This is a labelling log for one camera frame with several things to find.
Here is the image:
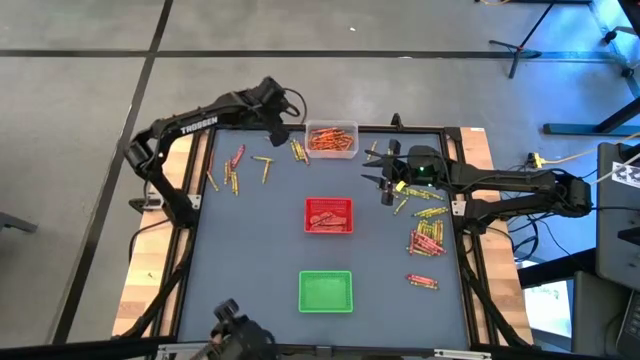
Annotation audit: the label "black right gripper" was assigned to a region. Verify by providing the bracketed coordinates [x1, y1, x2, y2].
[360, 139, 446, 206]

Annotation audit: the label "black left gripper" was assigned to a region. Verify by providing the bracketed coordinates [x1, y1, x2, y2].
[245, 74, 291, 149]

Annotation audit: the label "scattered yellow crayons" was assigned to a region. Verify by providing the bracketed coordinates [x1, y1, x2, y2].
[149, 118, 535, 351]

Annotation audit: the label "clear plastic bin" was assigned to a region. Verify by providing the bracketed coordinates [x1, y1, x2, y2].
[304, 119, 360, 160]

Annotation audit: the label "red plastic basket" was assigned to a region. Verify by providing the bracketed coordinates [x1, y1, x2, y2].
[303, 197, 355, 235]

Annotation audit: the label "green plastic basket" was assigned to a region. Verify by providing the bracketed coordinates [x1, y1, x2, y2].
[297, 270, 354, 314]

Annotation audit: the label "black tripod stand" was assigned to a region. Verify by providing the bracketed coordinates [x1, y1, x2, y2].
[488, 0, 559, 80]

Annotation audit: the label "black stand base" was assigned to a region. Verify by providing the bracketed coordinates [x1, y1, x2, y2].
[543, 97, 640, 137]

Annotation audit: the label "black desk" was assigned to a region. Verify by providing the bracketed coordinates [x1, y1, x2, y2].
[517, 247, 599, 289]

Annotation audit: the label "white monitor screen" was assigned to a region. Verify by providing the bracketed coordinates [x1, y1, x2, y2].
[522, 279, 574, 341]

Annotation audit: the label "grey equipment cabinet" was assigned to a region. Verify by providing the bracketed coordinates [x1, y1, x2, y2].
[594, 142, 640, 294]

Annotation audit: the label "black white fiducial tag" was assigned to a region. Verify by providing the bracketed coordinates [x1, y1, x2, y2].
[611, 161, 640, 190]

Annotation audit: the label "grey box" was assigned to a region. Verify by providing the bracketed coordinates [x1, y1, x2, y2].
[569, 271, 632, 357]

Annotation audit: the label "metal wheeled rack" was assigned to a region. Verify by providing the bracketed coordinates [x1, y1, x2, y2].
[587, 0, 640, 99]

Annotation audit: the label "grey chair base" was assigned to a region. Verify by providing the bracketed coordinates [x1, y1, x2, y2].
[0, 211, 39, 234]

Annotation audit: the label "black keyboard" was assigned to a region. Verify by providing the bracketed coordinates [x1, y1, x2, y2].
[614, 291, 640, 359]

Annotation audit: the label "black crossbeam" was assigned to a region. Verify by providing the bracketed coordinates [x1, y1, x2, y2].
[0, 335, 576, 360]

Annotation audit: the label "yellow extension cable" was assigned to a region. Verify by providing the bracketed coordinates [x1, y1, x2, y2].
[542, 130, 640, 166]

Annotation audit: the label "black cable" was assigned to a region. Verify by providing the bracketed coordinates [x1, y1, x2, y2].
[589, 205, 640, 216]
[128, 218, 169, 264]

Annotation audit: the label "silver bracket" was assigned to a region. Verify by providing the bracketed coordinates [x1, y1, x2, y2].
[433, 348, 494, 360]
[156, 341, 206, 359]

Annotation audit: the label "white cable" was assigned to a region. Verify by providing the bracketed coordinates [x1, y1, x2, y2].
[589, 153, 640, 187]

